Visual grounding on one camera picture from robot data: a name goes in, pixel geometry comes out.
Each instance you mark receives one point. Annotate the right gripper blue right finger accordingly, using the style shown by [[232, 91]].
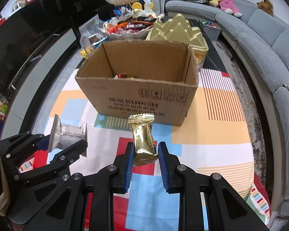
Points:
[[165, 165]]

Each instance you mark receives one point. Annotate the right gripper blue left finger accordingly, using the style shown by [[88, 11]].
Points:
[[128, 165]]

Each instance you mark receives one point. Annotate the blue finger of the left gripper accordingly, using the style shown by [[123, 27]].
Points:
[[43, 143], [69, 155]]

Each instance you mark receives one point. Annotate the white pastry packet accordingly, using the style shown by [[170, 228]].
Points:
[[67, 135]]

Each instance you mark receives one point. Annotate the gold foil packet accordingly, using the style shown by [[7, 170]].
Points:
[[144, 144]]

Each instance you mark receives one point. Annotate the dark red snack packet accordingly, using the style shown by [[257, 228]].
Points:
[[124, 76]]

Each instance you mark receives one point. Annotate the person's left hand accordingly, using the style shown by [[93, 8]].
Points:
[[5, 195]]

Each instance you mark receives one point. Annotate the colourful patterned tablecloth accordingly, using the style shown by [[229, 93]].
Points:
[[212, 139]]

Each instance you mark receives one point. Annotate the grey tv cabinet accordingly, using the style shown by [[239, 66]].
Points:
[[31, 95]]

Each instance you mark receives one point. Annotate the brown cardboard box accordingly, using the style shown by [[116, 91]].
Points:
[[165, 85]]

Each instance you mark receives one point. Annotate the remote control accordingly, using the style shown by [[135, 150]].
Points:
[[34, 59]]

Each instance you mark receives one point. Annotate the yellow bear figurine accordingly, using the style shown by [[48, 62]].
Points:
[[86, 52]]

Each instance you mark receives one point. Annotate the clear jar of chocolates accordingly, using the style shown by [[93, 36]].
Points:
[[98, 38]]

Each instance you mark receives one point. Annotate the clear bag of nuts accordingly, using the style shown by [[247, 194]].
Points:
[[92, 26]]

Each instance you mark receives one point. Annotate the gold mountain lid tin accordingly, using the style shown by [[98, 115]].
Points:
[[179, 29]]

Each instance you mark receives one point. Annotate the grey storage bin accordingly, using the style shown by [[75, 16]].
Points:
[[211, 29]]

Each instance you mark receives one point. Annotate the snoopy figurine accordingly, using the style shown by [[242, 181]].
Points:
[[2, 19]]

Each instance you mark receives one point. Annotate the white plush tissue holder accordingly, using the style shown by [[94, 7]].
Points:
[[146, 10]]

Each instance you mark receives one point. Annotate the black piano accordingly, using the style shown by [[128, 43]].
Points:
[[63, 15]]

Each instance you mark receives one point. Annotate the grey sectional sofa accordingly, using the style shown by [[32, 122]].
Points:
[[261, 41]]

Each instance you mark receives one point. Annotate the two tier snack tray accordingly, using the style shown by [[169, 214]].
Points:
[[125, 25]]

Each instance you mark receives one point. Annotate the pink plush toy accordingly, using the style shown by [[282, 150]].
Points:
[[229, 7]]

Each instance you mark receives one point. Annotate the yellow plush toy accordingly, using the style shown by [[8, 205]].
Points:
[[214, 3]]

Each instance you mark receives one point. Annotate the brown teddy bear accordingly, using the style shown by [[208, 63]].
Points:
[[266, 6]]

